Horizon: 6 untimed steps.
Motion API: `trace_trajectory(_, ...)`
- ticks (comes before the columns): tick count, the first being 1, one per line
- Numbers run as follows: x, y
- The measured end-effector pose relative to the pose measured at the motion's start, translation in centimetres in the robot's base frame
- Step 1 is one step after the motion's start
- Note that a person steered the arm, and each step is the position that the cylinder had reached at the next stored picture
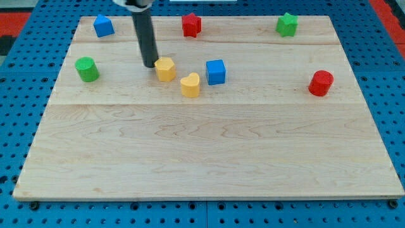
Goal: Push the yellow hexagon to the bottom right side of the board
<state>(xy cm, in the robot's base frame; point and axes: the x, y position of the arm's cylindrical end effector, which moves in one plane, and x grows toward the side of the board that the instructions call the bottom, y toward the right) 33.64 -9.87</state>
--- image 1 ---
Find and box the light wooden board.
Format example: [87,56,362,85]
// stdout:
[13,16,404,201]

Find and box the red cylinder block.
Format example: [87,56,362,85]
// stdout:
[308,70,334,97]

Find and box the blue cube block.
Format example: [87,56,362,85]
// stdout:
[206,60,226,86]

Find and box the red star block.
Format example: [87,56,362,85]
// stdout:
[181,13,202,38]

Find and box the green star block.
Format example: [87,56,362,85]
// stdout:
[276,12,299,37]

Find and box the green cylinder block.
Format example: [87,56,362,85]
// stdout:
[75,56,99,82]

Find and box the yellow heart block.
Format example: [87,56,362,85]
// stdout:
[180,72,200,98]

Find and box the blue pentagon house block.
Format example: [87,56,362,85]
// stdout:
[93,15,115,37]

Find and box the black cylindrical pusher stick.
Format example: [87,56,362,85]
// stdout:
[132,9,159,68]

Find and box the yellow hexagon block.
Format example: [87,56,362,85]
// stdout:
[154,57,177,82]

